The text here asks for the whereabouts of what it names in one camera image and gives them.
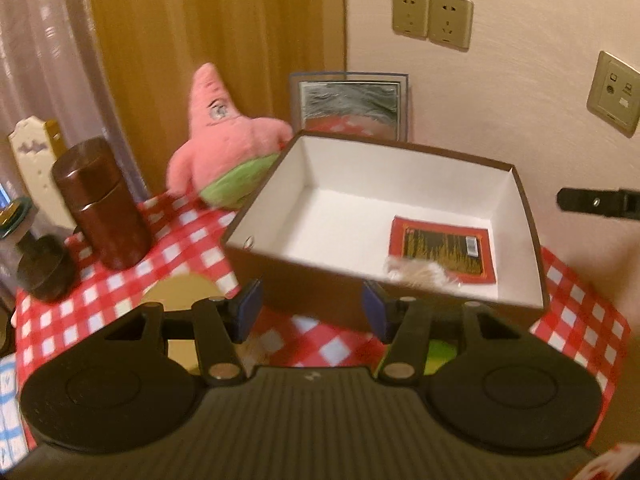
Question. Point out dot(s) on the small dark round container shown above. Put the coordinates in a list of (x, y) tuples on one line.
[(45, 270)]

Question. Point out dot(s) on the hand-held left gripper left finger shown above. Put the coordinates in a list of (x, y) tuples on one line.
[(250, 310)]

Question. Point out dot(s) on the clear acrylic picture frame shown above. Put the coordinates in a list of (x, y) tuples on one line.
[(350, 105)]

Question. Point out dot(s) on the yellow round coaster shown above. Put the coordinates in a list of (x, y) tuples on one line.
[(175, 292)]

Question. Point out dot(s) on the red white printed card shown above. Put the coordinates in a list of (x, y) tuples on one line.
[(610, 465)]

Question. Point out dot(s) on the brown wooden cylinder canister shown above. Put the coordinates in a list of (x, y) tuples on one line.
[(102, 205)]

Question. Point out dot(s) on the wooden door panel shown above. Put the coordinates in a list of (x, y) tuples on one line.
[(210, 15)]

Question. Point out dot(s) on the blue white checkered cloth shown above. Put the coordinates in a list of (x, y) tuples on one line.
[(10, 410)]

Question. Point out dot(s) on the beige data wall socket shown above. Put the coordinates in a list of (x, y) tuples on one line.
[(617, 92)]

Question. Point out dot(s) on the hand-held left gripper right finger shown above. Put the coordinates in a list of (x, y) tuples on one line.
[(377, 312)]

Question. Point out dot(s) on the brown cardboard box white inside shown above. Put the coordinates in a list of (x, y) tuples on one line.
[(400, 185)]

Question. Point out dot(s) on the red white checkered tablecloth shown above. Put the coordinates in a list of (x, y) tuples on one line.
[(100, 300)]

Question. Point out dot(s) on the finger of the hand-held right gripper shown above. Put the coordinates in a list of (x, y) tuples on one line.
[(595, 202)]

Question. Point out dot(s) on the red black flat packet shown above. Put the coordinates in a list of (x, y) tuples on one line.
[(445, 242)]

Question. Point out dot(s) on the beige power wall socket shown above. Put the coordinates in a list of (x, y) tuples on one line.
[(450, 20), (410, 12)]

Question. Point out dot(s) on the white decorative bat board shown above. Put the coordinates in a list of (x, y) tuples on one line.
[(35, 160)]

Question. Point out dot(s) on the pink starfish plush toy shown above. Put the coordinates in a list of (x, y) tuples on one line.
[(225, 140)]

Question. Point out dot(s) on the clear wrapper with white fluff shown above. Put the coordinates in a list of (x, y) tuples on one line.
[(417, 274)]

